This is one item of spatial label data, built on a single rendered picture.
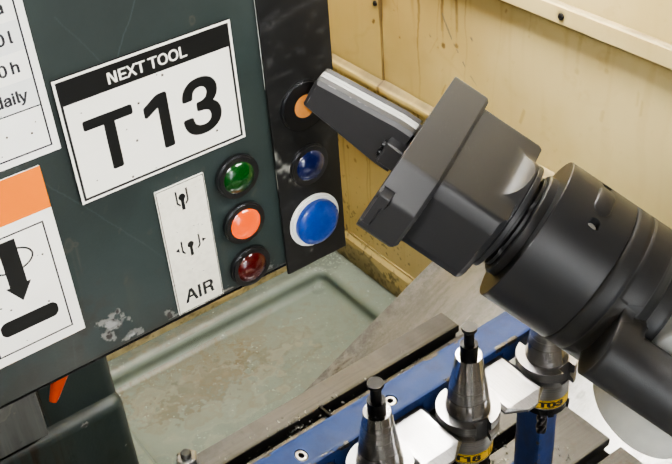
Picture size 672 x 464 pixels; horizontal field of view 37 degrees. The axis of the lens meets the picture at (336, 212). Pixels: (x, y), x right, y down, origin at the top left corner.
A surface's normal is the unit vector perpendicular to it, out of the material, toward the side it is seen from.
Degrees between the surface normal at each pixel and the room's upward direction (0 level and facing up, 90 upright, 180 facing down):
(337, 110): 90
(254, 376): 0
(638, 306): 61
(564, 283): 72
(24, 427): 90
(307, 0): 90
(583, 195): 31
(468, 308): 24
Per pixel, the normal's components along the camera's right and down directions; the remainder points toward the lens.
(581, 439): -0.07, -0.81
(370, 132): -0.40, 0.55
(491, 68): -0.82, 0.36
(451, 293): -0.39, -0.58
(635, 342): 0.36, -0.55
